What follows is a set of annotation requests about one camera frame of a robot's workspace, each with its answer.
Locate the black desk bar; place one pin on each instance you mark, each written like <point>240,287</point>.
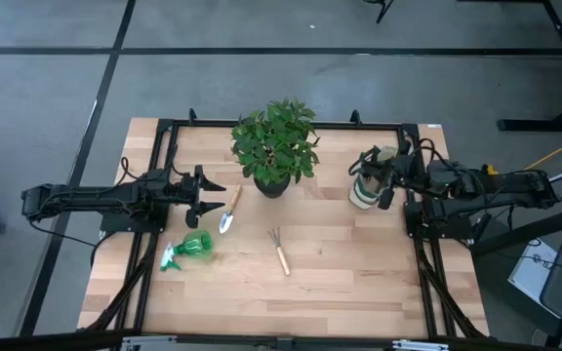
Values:
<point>530,231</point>

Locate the green plastic spray bottle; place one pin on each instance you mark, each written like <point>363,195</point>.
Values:
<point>195,244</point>

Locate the green plant in black pot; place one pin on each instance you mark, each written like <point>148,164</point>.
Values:
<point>273,146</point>

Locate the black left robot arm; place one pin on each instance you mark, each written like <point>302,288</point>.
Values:
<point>91,195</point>

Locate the beige and green gardening bag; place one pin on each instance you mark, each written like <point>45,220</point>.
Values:
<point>366,197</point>

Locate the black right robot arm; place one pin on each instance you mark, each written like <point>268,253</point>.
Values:
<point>481,205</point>

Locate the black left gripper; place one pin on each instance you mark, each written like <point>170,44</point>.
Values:
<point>190,190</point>

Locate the silver metal bracket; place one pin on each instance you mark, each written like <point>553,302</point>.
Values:
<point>147,342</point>
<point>420,346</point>

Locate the white box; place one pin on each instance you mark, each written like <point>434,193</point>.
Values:
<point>532,273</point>

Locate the black chair base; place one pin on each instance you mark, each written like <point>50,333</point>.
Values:
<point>382,10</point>

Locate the black workstation stand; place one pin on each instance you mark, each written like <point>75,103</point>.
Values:
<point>530,125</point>

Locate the black rig beam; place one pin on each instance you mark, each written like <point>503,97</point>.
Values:
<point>42,341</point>

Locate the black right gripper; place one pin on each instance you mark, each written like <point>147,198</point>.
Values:
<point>398,168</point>

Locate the black aluminium frame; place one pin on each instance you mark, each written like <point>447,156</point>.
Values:
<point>203,123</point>

